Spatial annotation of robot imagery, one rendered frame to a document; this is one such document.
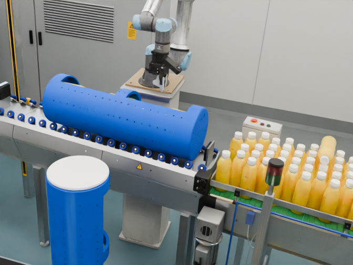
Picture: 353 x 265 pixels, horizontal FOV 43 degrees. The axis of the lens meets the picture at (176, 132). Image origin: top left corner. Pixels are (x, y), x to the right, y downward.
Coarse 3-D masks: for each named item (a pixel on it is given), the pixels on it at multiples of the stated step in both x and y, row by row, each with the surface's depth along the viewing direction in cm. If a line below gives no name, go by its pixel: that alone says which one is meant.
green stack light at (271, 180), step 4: (268, 176) 184; (272, 176) 182; (276, 176) 182; (280, 176) 183; (268, 180) 184; (272, 180) 183; (276, 180) 183; (280, 180) 184; (268, 184) 185; (272, 184) 184; (276, 184) 184
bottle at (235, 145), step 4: (232, 140) 236; (236, 140) 235; (240, 140) 235; (232, 144) 236; (236, 144) 234; (240, 144) 235; (232, 148) 236; (236, 148) 235; (232, 152) 237; (236, 152) 236; (232, 156) 238; (232, 160) 239
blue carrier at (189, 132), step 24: (48, 96) 246; (72, 96) 242; (96, 96) 239; (120, 96) 236; (72, 120) 245; (96, 120) 238; (120, 120) 232; (144, 120) 228; (168, 120) 225; (192, 120) 222; (144, 144) 234; (168, 144) 227; (192, 144) 226
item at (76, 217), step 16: (48, 192) 201; (64, 192) 194; (80, 192) 194; (96, 192) 198; (48, 208) 208; (64, 208) 198; (80, 208) 198; (96, 208) 202; (64, 224) 202; (80, 224) 202; (96, 224) 206; (64, 240) 207; (80, 240) 206; (96, 240) 211; (64, 256) 212; (80, 256) 211; (96, 256) 215
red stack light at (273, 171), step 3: (267, 165) 184; (270, 165) 182; (267, 168) 184; (270, 168) 182; (273, 168) 181; (276, 168) 180; (279, 168) 180; (282, 168) 181; (267, 171) 184; (270, 171) 182; (273, 171) 181; (276, 171) 181; (279, 171) 181; (282, 171) 183; (270, 174) 183; (273, 174) 182; (276, 174) 182; (279, 174) 182
